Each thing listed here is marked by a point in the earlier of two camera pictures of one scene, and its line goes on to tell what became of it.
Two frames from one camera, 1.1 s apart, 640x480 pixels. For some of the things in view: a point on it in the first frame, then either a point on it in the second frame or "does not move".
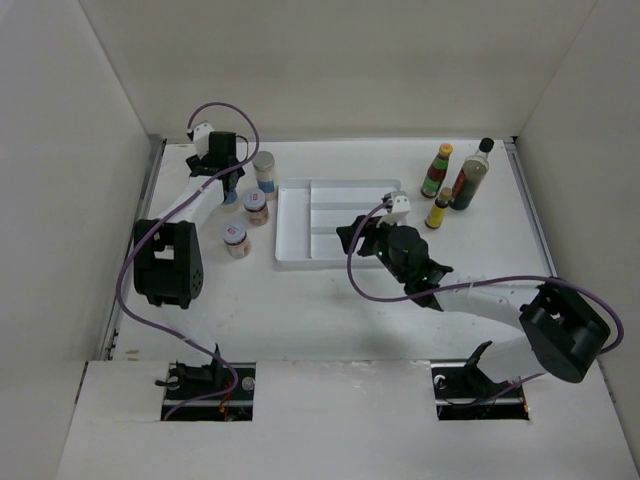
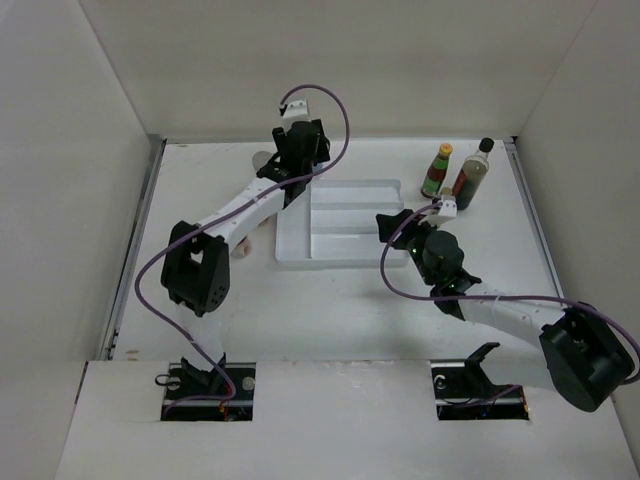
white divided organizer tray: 308,213 does not move
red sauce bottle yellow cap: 437,172 does not move
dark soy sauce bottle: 471,176 does not move
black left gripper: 195,161 -> 320,156
